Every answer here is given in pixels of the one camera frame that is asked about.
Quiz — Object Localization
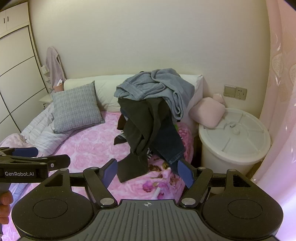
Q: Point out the pile of black clothes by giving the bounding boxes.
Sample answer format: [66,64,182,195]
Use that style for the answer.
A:
[117,97,184,183]

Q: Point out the pink floral blanket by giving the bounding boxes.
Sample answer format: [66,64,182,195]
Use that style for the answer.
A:
[0,110,195,235]

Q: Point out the grey cotton garment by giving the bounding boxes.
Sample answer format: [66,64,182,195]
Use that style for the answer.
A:
[114,68,195,121]

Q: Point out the cream wardrobe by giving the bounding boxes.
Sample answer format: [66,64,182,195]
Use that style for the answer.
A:
[0,0,50,140]

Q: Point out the white nightstand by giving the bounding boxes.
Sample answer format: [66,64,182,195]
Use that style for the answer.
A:
[38,94,55,110]

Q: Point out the person's left hand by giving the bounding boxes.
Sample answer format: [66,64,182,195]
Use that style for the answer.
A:
[0,191,14,225]

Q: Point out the beige wall socket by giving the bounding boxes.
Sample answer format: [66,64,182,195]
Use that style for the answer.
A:
[235,87,248,101]

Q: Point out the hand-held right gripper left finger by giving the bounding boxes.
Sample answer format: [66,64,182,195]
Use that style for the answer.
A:
[43,159,118,208]

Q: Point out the beige wall switch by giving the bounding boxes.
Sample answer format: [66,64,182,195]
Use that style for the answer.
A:
[223,84,236,98]

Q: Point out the white padded headboard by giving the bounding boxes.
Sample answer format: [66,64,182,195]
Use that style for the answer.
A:
[63,74,204,110]

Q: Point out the white lidded bucket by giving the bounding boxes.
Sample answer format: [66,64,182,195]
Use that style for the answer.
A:
[198,108,271,186]

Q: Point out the pink plush cushion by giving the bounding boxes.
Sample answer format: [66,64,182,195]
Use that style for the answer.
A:
[188,93,226,128]

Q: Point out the white pillow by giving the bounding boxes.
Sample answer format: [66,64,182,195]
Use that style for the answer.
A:
[95,80,125,113]

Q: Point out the white corner shelf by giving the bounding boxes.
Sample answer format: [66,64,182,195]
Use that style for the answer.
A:
[41,65,53,93]

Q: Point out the striped pink duvet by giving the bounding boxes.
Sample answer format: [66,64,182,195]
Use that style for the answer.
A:
[0,102,78,158]

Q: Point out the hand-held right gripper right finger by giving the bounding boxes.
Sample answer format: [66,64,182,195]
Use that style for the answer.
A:
[177,159,252,208]

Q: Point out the grey checked pillow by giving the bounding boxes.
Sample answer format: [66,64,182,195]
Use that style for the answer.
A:
[51,81,103,134]

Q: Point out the pale pink hanging garment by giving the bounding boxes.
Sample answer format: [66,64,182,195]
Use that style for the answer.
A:
[45,46,67,90]

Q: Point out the pink curtain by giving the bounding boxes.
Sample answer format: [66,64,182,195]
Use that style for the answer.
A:
[250,0,296,241]

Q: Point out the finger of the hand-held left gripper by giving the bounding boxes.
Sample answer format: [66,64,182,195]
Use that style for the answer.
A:
[0,147,39,158]
[0,154,71,173]

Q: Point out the blue jeans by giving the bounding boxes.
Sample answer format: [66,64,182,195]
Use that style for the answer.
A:
[148,116,186,179]

